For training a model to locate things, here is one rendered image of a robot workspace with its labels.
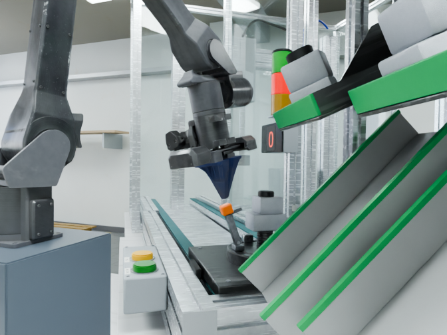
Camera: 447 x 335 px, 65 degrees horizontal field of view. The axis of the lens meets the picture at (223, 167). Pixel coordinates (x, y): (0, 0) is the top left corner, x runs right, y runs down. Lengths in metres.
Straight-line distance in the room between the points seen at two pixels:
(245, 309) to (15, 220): 0.29
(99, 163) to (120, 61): 1.63
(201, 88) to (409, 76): 0.40
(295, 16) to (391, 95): 0.69
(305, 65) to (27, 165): 0.30
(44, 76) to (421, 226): 0.40
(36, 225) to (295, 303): 0.27
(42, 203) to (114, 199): 5.40
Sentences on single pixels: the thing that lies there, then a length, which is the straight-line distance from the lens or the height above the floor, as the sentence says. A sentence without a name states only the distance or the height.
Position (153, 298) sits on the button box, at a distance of 0.63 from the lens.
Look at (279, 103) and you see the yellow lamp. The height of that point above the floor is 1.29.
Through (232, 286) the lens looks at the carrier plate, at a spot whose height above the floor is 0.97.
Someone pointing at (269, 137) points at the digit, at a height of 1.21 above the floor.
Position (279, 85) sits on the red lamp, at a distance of 0.87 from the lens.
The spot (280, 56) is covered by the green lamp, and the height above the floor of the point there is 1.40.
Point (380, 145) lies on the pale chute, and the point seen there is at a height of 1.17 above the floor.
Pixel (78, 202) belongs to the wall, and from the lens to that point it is 6.28.
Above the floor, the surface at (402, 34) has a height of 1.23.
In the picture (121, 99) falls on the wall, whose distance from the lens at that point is 5.78.
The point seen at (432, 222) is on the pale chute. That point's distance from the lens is 0.34.
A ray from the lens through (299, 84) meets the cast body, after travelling 0.39.
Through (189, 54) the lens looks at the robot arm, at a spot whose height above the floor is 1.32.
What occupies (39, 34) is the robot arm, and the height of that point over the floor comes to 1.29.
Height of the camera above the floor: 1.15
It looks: 1 degrees down
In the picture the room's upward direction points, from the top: 1 degrees clockwise
